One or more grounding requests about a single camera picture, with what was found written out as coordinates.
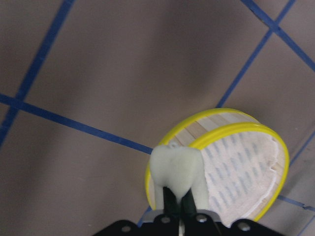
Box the yellow bamboo steamer layer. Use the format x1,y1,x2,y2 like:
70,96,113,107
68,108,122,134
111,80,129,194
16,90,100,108
160,108,289,227

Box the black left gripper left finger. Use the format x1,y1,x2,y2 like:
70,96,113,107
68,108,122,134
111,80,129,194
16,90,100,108
163,187,181,219

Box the white bun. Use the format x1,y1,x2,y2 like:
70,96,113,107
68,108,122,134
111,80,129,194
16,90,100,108
149,144,209,209

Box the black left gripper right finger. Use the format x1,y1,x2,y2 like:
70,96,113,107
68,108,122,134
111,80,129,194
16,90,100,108
181,189,197,216

